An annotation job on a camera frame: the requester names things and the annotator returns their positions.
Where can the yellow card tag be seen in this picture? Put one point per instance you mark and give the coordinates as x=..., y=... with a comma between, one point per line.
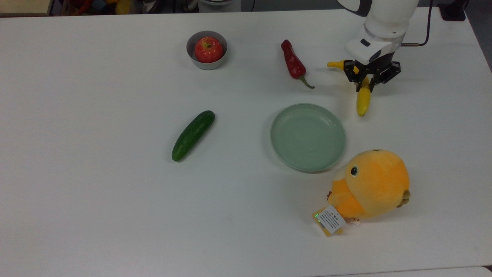
x=326, y=231

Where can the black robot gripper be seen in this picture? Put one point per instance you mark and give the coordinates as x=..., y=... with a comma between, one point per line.
x=378, y=67

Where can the wooden box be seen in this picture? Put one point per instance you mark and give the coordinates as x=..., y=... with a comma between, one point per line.
x=25, y=7

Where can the small grey bowl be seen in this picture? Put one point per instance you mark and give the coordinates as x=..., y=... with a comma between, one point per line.
x=200, y=63

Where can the yellow banana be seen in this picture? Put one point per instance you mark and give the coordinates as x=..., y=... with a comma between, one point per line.
x=363, y=102

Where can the orange plush bird toy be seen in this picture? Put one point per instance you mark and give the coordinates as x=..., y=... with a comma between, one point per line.
x=373, y=184

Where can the red apple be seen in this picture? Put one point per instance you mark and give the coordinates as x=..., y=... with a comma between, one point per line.
x=208, y=49

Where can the white printed paper tag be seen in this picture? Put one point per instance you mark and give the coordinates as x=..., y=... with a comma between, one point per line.
x=331, y=219

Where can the red chili pepper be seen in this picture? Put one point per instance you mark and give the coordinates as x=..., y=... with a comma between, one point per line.
x=293, y=62

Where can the pale green plastic plate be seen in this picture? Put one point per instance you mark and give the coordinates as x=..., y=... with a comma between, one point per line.
x=307, y=137

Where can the black table clamp mount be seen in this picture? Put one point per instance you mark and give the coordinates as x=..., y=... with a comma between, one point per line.
x=452, y=11

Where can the pile of colourful toys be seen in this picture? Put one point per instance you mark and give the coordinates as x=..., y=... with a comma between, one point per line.
x=96, y=6

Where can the green cucumber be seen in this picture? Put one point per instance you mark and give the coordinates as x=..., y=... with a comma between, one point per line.
x=192, y=135

